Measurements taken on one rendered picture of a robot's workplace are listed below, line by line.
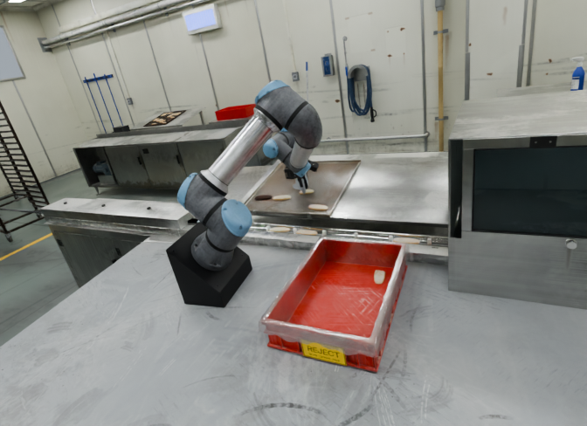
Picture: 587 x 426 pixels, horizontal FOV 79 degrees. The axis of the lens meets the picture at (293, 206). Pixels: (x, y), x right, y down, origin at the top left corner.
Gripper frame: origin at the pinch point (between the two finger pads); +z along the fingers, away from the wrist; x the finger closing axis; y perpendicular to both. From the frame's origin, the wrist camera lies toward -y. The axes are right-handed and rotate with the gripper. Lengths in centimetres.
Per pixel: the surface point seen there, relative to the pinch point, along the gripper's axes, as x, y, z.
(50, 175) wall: -302, 679, 119
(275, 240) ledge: 37.8, 3.5, 1.5
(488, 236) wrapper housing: 58, -75, -17
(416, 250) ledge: 43, -54, 1
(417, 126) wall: -325, -34, 113
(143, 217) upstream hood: 27, 83, -5
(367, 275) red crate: 55, -38, 3
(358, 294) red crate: 66, -37, 1
